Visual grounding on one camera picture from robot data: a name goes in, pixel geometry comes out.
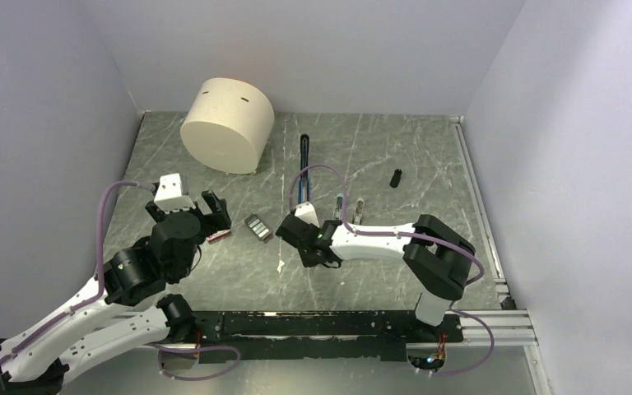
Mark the red white staple box sleeve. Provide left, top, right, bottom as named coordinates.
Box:
left=207, top=230, right=232, bottom=244

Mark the staple box tray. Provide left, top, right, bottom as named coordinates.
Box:
left=244, top=214, right=273, bottom=242

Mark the light blue small case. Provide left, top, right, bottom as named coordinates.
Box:
left=332, top=193, right=344, bottom=221

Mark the blue stapler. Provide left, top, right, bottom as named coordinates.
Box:
left=298, top=133, right=310, bottom=203

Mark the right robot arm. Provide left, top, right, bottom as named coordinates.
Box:
left=276, top=211, right=484, bottom=341

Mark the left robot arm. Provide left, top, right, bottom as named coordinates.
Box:
left=0, top=184, right=231, bottom=394

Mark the cream cylindrical container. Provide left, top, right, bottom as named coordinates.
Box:
left=180, top=77, right=275, bottom=174

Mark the small black cylinder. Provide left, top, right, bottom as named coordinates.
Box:
left=389, top=169, right=403, bottom=188

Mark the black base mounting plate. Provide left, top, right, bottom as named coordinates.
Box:
left=186, top=310, right=464, bottom=362

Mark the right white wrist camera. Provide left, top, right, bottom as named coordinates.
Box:
left=294, top=202, right=320, bottom=228

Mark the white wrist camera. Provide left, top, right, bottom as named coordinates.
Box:
left=294, top=202, right=320, bottom=228
left=153, top=173, right=195, bottom=214

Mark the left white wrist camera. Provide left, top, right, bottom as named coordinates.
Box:
left=153, top=173, right=195, bottom=214

